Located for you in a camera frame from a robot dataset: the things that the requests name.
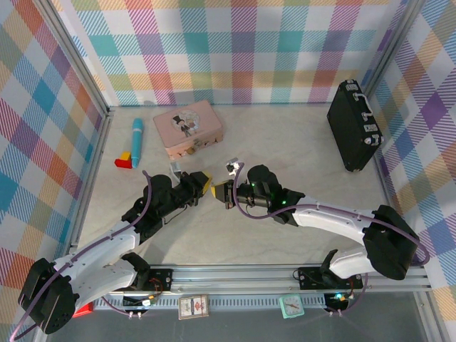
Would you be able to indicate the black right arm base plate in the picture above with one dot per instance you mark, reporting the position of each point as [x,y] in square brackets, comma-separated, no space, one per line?
[310,278]

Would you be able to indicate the aluminium frame post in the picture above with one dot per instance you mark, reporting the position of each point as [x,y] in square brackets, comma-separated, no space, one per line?
[392,46]
[76,58]

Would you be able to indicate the teal square alarm clock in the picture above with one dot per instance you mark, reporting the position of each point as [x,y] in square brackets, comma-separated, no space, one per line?
[292,307]

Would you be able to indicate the blue marker pen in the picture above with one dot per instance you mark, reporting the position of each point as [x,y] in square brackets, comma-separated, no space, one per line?
[137,142]

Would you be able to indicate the pink wedding couple tin box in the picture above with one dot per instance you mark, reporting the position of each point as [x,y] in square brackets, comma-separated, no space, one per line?
[185,124]

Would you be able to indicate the red and yellow toy block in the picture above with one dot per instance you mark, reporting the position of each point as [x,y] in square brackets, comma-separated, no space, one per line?
[123,161]

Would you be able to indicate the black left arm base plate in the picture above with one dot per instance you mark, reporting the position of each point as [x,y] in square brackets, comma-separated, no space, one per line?
[158,279]

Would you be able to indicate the playing card box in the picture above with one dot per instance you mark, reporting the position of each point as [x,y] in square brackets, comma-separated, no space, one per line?
[193,307]

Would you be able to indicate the red flat box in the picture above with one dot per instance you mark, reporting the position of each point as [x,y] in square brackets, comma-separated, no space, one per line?
[83,310]

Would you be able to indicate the black briefcase with silver latches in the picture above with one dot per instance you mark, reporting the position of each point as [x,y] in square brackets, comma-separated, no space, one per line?
[351,128]

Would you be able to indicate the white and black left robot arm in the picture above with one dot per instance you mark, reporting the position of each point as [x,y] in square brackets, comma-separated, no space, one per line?
[103,256]

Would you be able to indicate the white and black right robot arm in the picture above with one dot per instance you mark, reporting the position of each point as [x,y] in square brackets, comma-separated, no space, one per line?
[338,217]

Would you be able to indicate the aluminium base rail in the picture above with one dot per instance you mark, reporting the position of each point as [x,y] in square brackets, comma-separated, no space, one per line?
[235,275]

